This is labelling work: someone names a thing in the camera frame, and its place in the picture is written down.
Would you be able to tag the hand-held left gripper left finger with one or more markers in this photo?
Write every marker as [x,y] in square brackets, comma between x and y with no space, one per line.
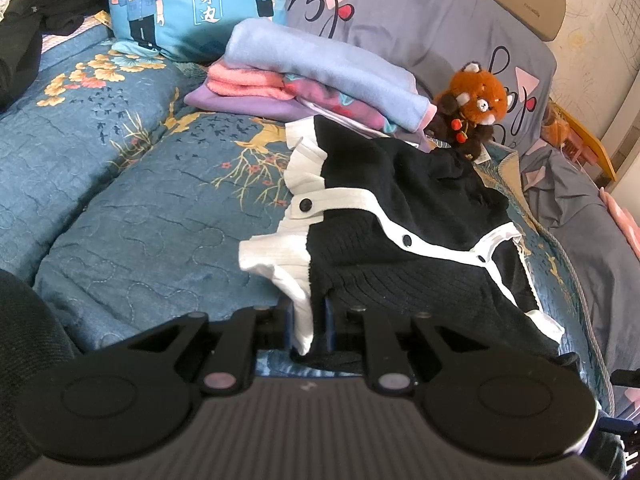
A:
[287,327]

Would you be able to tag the orange plush toy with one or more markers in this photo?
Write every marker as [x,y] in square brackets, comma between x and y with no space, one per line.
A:
[555,127]

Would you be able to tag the stack of folded clothes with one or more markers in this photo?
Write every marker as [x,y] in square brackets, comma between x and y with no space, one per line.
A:
[325,70]

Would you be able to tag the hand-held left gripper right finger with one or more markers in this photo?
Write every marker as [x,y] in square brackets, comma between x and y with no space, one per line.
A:
[329,325]

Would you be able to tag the blue cartoon pillow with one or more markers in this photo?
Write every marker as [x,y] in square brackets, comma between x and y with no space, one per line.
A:
[200,5]

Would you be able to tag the purple folded garment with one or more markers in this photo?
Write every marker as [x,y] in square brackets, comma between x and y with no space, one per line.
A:
[235,105]

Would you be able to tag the person's dark trouser leg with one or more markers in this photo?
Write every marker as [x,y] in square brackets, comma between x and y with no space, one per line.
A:
[30,360]

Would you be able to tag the black jacket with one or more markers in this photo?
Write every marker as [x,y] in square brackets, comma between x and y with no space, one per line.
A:
[30,45]

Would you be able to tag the blue quilted floral blanket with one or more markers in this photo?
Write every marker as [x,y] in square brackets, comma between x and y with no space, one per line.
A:
[150,240]

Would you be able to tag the black white-trimmed cardigan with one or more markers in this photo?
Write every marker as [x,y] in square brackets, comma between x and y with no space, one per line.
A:
[425,200]

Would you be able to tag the red panda plush toy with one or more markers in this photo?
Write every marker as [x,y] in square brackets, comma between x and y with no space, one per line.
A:
[475,100]

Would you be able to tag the printed folded garment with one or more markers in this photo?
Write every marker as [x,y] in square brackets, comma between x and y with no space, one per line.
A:
[330,97]

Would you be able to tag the yellow board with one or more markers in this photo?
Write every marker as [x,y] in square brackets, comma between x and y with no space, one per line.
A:
[595,150]

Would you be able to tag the pink stool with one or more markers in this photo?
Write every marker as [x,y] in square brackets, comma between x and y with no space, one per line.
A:
[580,150]

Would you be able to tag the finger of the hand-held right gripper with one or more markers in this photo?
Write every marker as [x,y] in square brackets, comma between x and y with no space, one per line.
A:
[627,377]

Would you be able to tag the coral pink folded garment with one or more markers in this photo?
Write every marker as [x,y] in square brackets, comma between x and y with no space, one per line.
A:
[240,82]

